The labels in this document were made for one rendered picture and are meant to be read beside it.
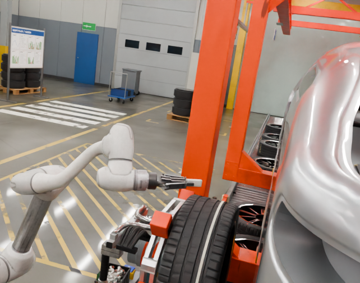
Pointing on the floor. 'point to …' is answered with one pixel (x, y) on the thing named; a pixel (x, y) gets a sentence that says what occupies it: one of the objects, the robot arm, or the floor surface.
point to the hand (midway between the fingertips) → (193, 182)
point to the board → (25, 52)
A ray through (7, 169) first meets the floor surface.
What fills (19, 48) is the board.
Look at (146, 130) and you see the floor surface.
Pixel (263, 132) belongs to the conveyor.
